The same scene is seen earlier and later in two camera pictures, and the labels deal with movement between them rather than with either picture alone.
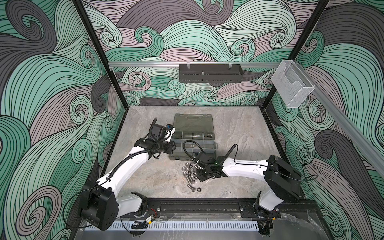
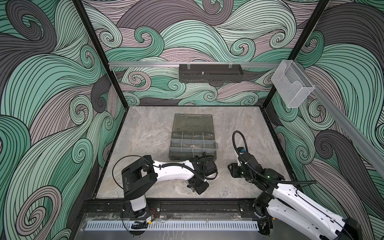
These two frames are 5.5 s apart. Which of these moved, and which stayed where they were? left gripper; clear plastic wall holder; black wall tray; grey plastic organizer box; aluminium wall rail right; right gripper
Moved: left gripper; right gripper
Stayed: aluminium wall rail right; clear plastic wall holder; black wall tray; grey plastic organizer box
